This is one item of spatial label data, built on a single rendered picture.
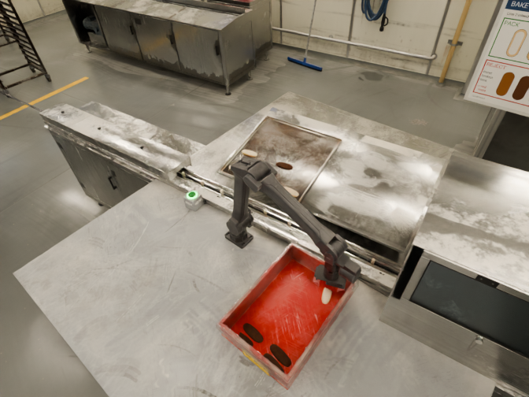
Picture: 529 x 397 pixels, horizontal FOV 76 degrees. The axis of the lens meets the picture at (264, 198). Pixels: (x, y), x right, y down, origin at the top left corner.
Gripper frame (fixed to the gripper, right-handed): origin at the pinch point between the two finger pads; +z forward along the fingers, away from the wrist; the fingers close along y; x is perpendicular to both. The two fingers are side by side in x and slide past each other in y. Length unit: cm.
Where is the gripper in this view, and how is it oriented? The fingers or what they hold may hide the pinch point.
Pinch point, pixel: (328, 287)
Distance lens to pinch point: 141.1
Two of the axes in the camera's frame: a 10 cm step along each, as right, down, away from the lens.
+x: 3.1, -6.8, 6.7
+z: 0.4, 7.1, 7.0
